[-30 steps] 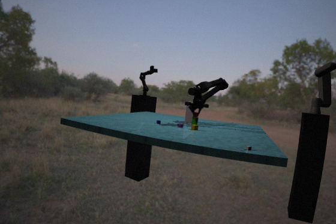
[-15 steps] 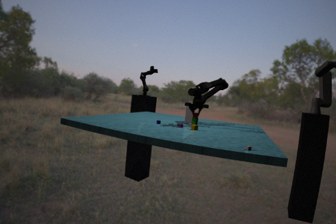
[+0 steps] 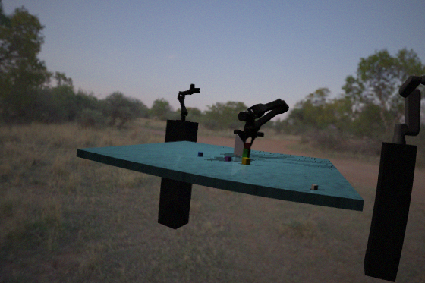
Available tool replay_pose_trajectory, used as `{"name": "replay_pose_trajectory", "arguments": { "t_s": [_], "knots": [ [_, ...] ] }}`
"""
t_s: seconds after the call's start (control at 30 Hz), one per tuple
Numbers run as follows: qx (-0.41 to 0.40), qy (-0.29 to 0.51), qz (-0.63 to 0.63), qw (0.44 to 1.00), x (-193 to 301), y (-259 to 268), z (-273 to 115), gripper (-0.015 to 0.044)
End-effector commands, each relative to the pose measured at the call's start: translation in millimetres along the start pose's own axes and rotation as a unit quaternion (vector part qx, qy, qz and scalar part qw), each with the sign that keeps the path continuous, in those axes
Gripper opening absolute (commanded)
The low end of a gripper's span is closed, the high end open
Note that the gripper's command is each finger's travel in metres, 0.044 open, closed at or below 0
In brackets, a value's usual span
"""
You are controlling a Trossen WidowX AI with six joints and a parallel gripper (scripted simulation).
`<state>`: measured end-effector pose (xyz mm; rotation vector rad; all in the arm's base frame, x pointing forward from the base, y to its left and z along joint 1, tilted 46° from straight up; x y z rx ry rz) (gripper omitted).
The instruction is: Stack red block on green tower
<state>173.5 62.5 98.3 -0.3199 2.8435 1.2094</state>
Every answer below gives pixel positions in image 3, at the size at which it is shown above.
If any yellow block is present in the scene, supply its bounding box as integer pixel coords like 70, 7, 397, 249
242, 157, 250, 165

